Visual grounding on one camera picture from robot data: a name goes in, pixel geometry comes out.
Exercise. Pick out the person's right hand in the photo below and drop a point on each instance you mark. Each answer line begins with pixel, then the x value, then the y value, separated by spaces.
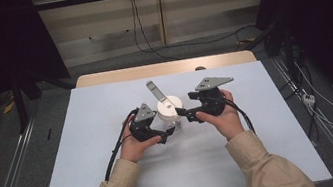
pixel 226 124

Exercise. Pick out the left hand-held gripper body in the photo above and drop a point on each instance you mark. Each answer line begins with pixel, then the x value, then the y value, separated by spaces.
pixel 143 127

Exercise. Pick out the black pen on floor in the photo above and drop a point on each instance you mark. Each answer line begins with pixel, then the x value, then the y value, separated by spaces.
pixel 48 134

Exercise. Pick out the pale blue table mat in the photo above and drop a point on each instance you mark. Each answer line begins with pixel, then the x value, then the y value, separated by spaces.
pixel 183 171

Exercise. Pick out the white power strip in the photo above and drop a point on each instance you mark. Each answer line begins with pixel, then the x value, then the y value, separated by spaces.
pixel 308 99

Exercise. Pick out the black metal stand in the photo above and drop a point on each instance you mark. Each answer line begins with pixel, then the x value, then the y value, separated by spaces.
pixel 20 106
pixel 287 50

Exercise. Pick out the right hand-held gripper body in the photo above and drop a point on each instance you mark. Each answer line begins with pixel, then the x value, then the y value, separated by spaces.
pixel 213 101

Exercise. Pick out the person's left hand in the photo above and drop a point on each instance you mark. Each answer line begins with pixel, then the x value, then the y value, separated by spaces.
pixel 134 147

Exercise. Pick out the yellow floor tape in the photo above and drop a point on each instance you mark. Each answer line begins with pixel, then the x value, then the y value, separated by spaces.
pixel 8 107

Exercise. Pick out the wooden table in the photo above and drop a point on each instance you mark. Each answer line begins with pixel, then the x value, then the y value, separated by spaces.
pixel 151 71

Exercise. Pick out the dark round table grommet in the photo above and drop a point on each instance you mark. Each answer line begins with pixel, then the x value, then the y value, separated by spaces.
pixel 200 68

